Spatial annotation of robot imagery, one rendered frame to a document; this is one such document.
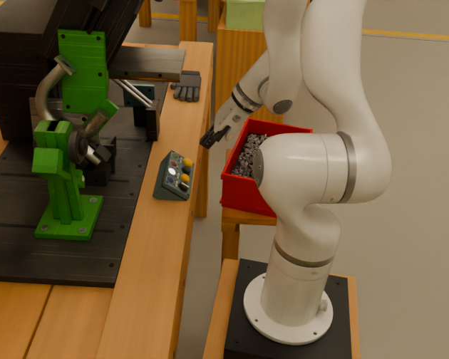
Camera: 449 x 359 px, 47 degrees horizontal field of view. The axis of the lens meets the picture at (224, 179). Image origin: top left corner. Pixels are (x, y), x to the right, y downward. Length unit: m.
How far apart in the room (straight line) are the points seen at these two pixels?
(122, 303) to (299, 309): 0.37
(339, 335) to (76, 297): 0.56
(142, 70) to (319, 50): 0.72
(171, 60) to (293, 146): 0.77
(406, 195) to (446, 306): 0.75
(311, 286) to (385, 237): 1.72
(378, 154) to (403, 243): 1.85
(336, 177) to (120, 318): 0.54
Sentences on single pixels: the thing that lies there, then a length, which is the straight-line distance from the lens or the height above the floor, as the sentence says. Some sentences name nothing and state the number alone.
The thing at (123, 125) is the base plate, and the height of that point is 0.90.
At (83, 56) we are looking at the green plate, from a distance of 1.37.
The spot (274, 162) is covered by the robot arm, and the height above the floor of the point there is 1.30.
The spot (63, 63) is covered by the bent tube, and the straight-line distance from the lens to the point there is 1.35.
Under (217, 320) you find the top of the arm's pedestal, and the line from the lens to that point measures 1.17.
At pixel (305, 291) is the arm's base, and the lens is 1.02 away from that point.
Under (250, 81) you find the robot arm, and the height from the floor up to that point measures 1.20.
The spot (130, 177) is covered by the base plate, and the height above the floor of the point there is 0.90.
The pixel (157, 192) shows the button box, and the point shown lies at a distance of 1.35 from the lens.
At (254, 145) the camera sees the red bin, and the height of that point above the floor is 0.87.
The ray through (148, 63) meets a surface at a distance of 1.51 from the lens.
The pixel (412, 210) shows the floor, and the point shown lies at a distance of 2.92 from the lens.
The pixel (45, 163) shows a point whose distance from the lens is 1.15.
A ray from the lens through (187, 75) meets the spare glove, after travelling 1.90.
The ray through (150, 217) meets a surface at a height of 0.90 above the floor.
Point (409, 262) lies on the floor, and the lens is 2.63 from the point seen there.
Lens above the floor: 1.79
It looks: 38 degrees down
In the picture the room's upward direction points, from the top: 3 degrees clockwise
